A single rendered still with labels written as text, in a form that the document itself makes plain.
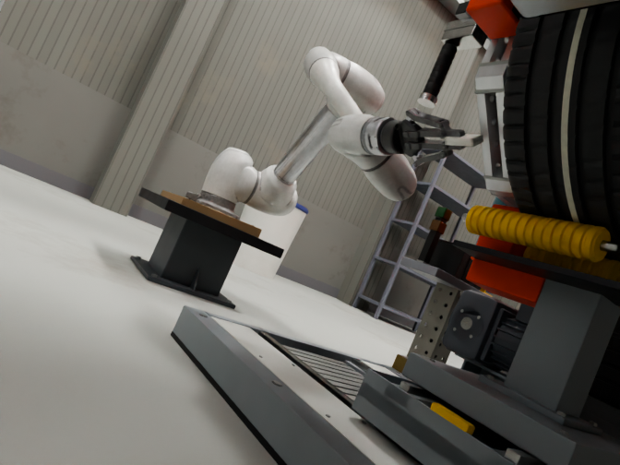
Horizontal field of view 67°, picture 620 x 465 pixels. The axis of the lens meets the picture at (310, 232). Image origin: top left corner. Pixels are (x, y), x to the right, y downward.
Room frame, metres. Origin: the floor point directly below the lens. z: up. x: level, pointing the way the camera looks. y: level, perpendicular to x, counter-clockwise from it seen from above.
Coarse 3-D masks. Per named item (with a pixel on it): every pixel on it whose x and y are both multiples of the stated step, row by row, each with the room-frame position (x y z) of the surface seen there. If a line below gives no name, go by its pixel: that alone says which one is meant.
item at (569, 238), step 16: (480, 208) 0.91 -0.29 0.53; (480, 224) 0.89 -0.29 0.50; (496, 224) 0.86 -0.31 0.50; (512, 224) 0.84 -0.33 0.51; (528, 224) 0.82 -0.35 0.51; (544, 224) 0.79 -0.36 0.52; (560, 224) 0.77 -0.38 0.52; (576, 224) 0.76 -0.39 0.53; (512, 240) 0.85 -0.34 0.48; (528, 240) 0.82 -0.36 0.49; (544, 240) 0.79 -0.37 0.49; (560, 240) 0.77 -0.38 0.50; (576, 240) 0.75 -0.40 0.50; (592, 240) 0.73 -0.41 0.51; (608, 240) 0.75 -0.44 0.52; (576, 256) 0.76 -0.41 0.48; (592, 256) 0.74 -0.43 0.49
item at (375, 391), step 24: (384, 384) 0.81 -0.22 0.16; (408, 384) 0.79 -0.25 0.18; (360, 408) 0.84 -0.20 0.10; (384, 408) 0.80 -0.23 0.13; (408, 408) 0.76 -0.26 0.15; (432, 408) 0.73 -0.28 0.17; (384, 432) 0.78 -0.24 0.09; (408, 432) 0.75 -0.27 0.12; (432, 432) 0.72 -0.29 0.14; (456, 432) 0.69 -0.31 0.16; (480, 432) 0.84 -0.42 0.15; (432, 456) 0.71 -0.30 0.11; (456, 456) 0.68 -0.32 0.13; (480, 456) 0.65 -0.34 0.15; (504, 456) 0.64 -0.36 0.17; (528, 456) 0.64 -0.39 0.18
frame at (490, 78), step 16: (496, 48) 0.85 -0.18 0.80; (480, 64) 0.86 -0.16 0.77; (496, 64) 0.83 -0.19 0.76; (480, 80) 0.85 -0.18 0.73; (496, 80) 0.82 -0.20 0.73; (480, 96) 0.87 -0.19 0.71; (496, 96) 0.84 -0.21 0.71; (480, 112) 0.88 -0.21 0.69; (496, 112) 0.89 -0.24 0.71; (496, 128) 0.90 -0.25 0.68; (496, 144) 0.91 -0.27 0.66; (496, 160) 0.92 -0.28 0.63; (496, 176) 0.91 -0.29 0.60; (496, 192) 0.94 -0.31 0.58
